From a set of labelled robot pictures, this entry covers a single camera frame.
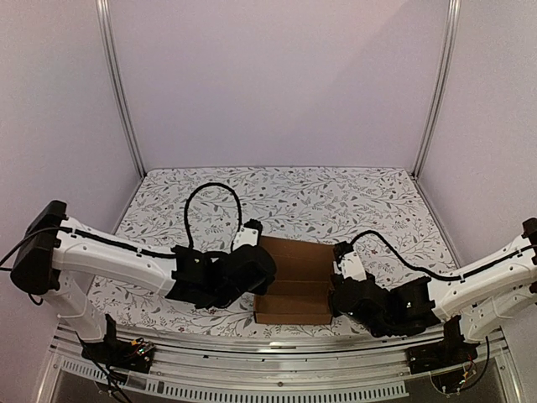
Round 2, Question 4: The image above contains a brown cardboard paper box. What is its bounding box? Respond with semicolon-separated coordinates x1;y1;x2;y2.
253;236;334;326

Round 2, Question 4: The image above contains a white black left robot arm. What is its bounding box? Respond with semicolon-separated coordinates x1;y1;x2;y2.
7;201;276;364

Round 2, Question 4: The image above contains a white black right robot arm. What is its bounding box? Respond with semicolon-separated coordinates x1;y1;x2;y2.
331;217;536;366

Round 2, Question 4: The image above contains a floral patterned table mat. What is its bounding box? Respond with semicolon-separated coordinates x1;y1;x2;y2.
88;167;456;339

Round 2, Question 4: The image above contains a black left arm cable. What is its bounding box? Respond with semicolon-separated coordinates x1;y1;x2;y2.
184;182;243;253

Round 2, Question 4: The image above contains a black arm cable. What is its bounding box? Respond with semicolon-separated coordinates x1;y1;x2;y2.
184;182;243;253
350;229;537;283

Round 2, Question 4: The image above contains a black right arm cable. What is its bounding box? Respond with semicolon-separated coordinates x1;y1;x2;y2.
350;229;537;283

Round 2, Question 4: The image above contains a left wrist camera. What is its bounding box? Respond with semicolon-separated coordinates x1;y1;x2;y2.
232;219;263;251

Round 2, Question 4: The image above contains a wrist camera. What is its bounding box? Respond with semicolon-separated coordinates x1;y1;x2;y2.
232;219;263;251
333;242;367;281

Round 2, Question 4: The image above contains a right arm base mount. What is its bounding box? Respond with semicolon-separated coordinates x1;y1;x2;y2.
405;315;480;374

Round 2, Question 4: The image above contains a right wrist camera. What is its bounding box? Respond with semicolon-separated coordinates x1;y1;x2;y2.
333;242;367;281

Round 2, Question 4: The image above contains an aluminium front rail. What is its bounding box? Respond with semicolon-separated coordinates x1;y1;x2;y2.
35;322;525;403

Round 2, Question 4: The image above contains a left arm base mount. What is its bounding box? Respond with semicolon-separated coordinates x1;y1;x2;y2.
81;314;156;374

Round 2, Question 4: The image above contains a left aluminium frame post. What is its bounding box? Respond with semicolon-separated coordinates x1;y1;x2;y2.
96;0;147;179

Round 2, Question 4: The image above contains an aluminium frame post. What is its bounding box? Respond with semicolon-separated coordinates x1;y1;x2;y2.
96;0;147;179
411;0;461;181

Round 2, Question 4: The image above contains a right aluminium frame post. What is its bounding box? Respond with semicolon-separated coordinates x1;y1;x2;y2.
411;0;461;181

